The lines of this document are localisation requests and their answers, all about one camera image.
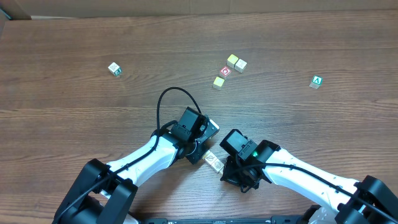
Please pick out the white red-sided block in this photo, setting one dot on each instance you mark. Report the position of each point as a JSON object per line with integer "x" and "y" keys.
{"x": 218, "y": 166}

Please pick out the green V block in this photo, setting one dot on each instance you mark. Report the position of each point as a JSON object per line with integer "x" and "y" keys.
{"x": 316, "y": 82}

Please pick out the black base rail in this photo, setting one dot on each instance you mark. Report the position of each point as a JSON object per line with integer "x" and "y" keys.
{"x": 276, "y": 219}

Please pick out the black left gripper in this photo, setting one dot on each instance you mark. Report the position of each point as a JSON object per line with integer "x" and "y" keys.
{"x": 198, "y": 155}

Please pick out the yellow block top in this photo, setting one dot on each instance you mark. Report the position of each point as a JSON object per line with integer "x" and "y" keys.
{"x": 232, "y": 60}

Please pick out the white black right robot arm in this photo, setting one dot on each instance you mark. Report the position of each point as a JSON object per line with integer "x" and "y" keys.
{"x": 339, "y": 199}

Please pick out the white block top right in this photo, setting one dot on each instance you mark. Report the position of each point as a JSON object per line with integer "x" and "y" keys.
{"x": 240, "y": 65}

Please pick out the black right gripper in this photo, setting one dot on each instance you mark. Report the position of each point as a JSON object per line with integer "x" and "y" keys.
{"x": 229, "y": 173}

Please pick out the red letter block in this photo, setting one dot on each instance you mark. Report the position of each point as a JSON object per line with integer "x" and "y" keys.
{"x": 225, "y": 72}

